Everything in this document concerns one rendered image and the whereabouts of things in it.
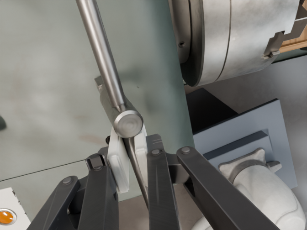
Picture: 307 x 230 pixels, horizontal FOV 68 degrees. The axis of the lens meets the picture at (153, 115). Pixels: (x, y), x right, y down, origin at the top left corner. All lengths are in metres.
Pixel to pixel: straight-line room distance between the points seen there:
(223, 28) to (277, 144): 0.80
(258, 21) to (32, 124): 0.30
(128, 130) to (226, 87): 1.56
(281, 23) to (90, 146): 0.29
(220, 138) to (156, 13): 0.71
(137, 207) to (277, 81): 1.46
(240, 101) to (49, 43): 1.60
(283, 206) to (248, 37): 0.55
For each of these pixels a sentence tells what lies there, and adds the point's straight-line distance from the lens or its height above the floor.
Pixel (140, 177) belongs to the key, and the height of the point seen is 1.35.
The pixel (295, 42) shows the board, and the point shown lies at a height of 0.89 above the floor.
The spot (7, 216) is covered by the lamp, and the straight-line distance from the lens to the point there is 0.39.
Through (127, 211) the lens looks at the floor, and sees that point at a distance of 2.06.
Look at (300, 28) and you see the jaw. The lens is 0.42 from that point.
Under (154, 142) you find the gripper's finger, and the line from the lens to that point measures 0.17.
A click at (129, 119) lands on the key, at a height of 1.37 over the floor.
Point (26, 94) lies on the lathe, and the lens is 0.29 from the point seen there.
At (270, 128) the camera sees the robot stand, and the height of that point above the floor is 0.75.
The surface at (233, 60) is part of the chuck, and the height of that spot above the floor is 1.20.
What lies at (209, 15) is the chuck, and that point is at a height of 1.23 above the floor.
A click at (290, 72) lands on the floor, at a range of 1.92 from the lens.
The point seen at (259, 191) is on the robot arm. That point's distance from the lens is 0.81.
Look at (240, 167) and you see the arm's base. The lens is 0.90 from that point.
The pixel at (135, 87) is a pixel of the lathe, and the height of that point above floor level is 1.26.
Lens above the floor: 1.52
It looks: 69 degrees down
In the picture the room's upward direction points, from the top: 163 degrees clockwise
